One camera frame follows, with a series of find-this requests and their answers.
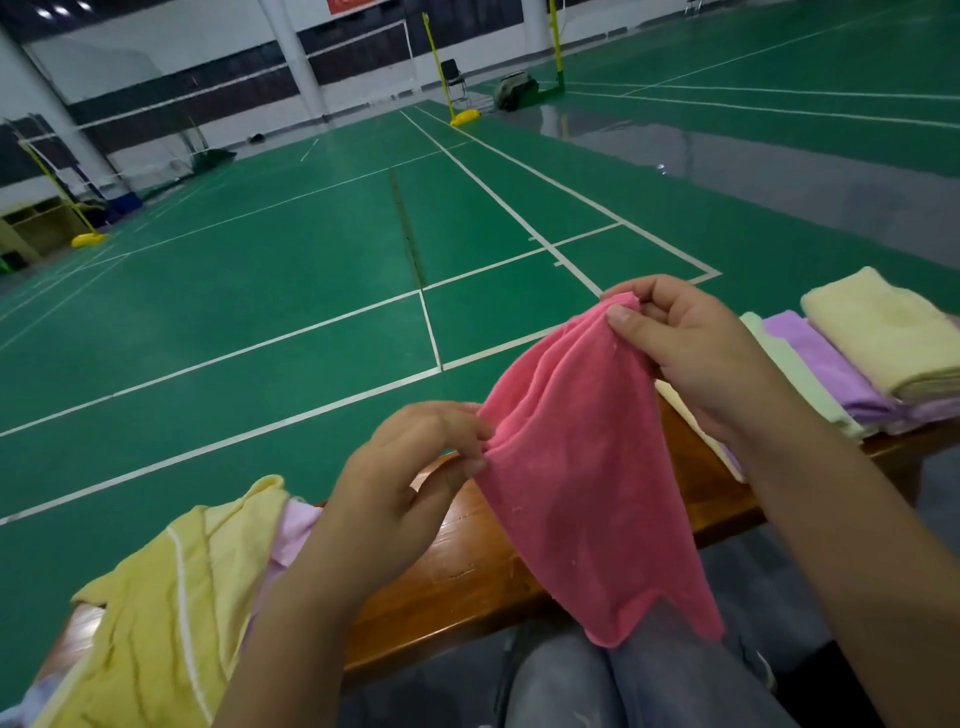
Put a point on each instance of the person's grey trousers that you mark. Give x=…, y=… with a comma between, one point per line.
x=645, y=690

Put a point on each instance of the pale yellow towel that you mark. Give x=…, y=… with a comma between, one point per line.
x=893, y=330
x=698, y=428
x=165, y=615

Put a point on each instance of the dark folding chair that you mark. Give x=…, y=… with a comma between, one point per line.
x=453, y=75

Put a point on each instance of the person's right hand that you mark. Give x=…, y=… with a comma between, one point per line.
x=698, y=353

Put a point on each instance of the light green striped towel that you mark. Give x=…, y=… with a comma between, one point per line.
x=803, y=378

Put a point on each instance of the brown wooden bench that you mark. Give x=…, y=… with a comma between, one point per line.
x=450, y=585

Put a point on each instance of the hot pink towel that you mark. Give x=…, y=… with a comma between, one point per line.
x=585, y=480

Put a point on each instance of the person's left hand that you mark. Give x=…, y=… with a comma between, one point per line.
x=390, y=503

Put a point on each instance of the purple towel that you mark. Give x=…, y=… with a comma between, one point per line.
x=840, y=375

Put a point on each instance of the badminton net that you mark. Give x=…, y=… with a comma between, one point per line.
x=225, y=83

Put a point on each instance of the black sports bag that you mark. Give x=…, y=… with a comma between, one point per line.
x=515, y=90

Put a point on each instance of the light pink towel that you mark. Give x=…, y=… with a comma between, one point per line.
x=293, y=533

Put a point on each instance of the person's right forearm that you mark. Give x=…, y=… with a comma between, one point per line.
x=863, y=570

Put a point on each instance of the red wall banner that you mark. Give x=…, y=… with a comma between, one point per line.
x=353, y=5

